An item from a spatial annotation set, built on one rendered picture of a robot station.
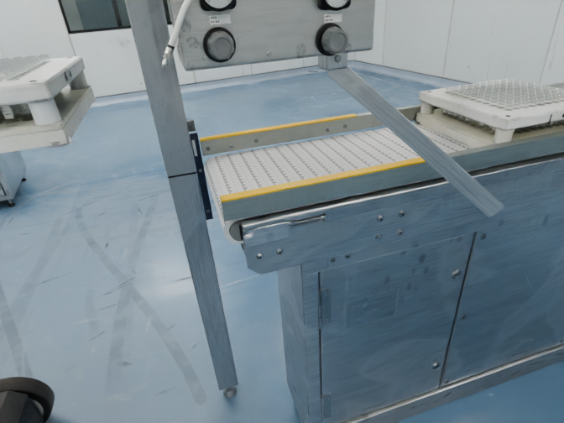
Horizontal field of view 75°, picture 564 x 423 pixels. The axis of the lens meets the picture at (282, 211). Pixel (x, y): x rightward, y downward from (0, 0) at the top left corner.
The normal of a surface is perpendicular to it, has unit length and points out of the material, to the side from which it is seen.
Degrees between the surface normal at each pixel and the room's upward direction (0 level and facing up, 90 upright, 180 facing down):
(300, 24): 90
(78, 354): 0
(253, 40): 90
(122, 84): 90
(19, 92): 90
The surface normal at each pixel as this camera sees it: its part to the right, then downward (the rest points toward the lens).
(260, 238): 0.29, 0.47
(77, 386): -0.07, -0.86
